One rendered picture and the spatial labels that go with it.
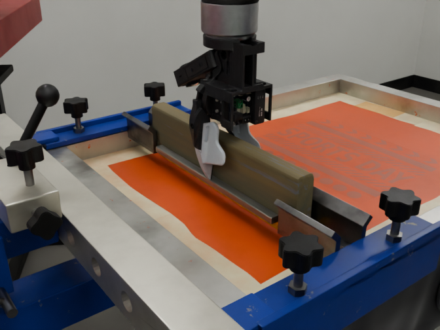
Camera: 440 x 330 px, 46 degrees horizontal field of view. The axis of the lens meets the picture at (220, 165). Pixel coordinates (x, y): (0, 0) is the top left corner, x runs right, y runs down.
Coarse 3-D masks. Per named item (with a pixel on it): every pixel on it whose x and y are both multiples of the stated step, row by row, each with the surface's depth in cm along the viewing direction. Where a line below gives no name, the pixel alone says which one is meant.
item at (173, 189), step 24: (288, 120) 111; (336, 120) 111; (360, 120) 111; (384, 120) 111; (120, 168) 90; (144, 168) 90; (168, 168) 90; (144, 192) 82; (168, 192) 82; (192, 192) 82; (216, 192) 82
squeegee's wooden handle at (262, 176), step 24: (168, 120) 85; (168, 144) 87; (192, 144) 81; (240, 144) 72; (216, 168) 77; (240, 168) 72; (264, 168) 68; (288, 168) 65; (264, 192) 69; (288, 192) 65; (312, 192) 65
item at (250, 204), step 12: (168, 156) 85; (180, 156) 84; (192, 168) 80; (204, 180) 78; (216, 180) 77; (228, 192) 74; (240, 192) 73; (240, 204) 72; (252, 204) 70; (264, 216) 68; (276, 216) 67
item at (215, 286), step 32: (288, 96) 119; (320, 96) 126; (352, 96) 127; (384, 96) 119; (416, 96) 115; (64, 160) 84; (96, 192) 74; (128, 224) 66; (192, 256) 60; (224, 288) 55
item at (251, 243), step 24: (408, 144) 99; (432, 144) 99; (336, 192) 82; (432, 192) 82; (192, 216) 75; (216, 216) 75; (240, 216) 75; (384, 216) 75; (216, 240) 69; (240, 240) 69; (264, 240) 69; (240, 264) 65; (264, 264) 65
